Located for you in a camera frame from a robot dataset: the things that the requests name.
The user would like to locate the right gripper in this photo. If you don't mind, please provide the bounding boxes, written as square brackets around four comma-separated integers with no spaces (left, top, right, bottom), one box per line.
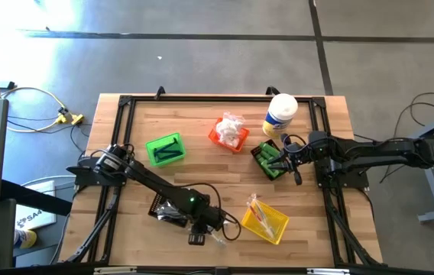
[266,132,312,187]

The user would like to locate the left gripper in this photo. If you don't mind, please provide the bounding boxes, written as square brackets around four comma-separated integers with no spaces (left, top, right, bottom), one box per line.
[187,205,226,247]

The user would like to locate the bagged black round pad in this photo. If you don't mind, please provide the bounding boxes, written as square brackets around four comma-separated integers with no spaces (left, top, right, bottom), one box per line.
[167,208,189,225]
[157,201,182,222]

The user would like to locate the black plastic basket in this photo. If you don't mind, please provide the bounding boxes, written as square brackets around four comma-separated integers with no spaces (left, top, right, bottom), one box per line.
[147,192,193,228]
[250,138,295,182]

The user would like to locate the bagged white cotton balls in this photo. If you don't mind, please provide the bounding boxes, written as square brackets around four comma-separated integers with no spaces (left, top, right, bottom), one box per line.
[224,135,243,149]
[215,121,237,142]
[220,111,245,133]

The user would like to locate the Lysol wipes canister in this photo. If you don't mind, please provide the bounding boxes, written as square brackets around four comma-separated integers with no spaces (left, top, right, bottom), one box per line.
[261,92,300,139]

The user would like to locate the yellow plastic basket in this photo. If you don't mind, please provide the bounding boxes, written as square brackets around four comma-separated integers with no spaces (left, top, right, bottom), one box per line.
[241,198,290,246]

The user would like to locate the orange plastic basket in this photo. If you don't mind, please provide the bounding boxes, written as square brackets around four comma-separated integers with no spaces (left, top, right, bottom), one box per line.
[207,117,250,153]

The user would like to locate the black plastic comb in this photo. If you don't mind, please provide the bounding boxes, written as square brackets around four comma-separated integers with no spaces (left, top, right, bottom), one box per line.
[154,137,180,154]
[154,150,184,162]

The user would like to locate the green plastic basket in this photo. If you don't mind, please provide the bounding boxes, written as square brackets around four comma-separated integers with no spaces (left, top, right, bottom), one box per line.
[144,131,186,168]

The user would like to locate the black stand beam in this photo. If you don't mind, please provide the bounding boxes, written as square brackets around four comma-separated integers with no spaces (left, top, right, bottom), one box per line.
[1,179,73,217]

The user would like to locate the white printed box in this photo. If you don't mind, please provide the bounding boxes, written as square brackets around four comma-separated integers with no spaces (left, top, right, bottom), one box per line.
[13,180,58,231]

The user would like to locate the yellow plug connector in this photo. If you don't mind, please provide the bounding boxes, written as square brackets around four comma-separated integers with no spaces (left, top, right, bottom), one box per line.
[54,108,86,127]

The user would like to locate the silver bracket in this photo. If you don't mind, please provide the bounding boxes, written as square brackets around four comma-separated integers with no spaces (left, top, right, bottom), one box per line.
[306,268,351,275]
[93,267,138,275]

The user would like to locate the black aluminium table frame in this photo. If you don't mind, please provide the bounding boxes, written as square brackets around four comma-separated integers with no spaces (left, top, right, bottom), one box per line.
[63,94,384,268]

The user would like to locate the white floor cable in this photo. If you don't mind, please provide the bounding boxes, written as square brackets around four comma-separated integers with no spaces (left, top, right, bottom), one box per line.
[0,60,69,134]

